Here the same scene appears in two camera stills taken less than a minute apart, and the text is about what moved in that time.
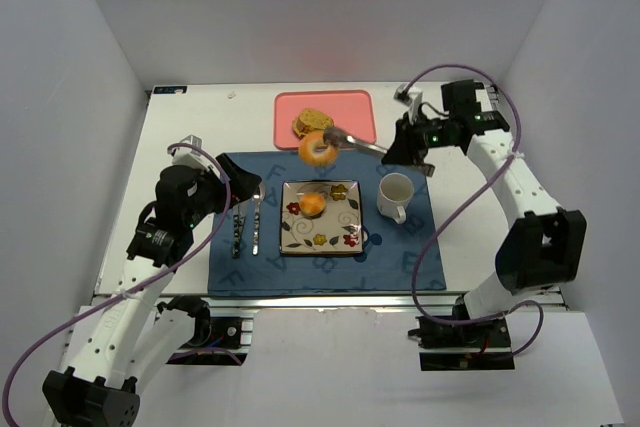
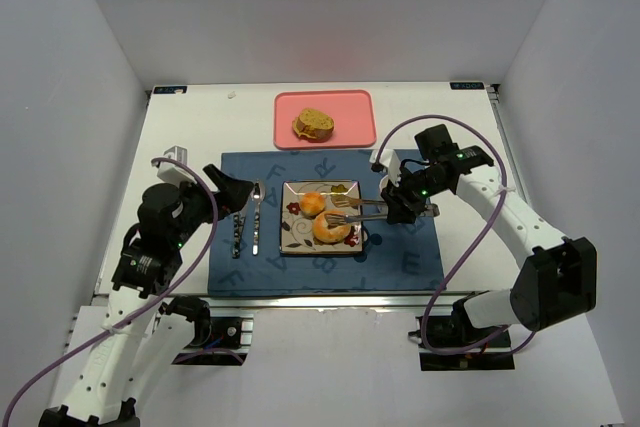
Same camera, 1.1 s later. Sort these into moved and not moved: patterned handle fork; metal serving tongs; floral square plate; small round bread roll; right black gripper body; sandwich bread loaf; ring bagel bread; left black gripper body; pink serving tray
Moved: ring bagel bread; metal serving tongs; right black gripper body
Not moved: small round bread roll; floral square plate; left black gripper body; patterned handle fork; pink serving tray; sandwich bread loaf
